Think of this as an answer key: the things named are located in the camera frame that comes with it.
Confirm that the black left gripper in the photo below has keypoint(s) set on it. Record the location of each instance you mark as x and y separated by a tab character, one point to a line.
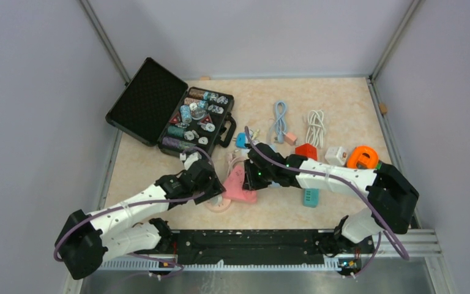
215	189

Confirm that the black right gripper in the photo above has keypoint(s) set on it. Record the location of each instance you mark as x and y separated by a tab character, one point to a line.
250	183

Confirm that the pink triangular power strip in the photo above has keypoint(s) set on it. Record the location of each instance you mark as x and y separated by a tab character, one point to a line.
234	190

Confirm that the blue small block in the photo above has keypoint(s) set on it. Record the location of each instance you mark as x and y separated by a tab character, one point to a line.
241	141

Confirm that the red cube socket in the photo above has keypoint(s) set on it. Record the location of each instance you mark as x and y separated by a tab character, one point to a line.
307	150

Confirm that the teal power strip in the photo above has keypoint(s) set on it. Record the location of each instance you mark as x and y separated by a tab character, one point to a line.
311	198

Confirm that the white tiger cube socket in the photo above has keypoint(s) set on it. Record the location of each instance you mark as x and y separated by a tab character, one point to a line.
336	155

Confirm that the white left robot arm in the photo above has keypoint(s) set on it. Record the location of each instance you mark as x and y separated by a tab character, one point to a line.
89	239

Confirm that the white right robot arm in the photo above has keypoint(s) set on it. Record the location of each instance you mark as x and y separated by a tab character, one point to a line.
390	199

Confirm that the pink round plug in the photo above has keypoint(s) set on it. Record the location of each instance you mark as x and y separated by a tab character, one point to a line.
232	159

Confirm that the pale pink round socket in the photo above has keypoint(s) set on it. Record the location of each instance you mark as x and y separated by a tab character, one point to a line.
218	204

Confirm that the cream chess pawn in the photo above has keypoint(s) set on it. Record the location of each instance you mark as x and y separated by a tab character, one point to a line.
255	134

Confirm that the pink usb charger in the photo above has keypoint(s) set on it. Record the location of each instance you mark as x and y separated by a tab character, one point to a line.
290	138

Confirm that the black poker chip case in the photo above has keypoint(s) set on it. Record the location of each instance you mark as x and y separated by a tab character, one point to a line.
159	109

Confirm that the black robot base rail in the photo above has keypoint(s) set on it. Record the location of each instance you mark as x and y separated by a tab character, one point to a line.
256	247

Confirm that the orange ring toy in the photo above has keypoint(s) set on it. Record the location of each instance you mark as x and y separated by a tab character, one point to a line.
363	157

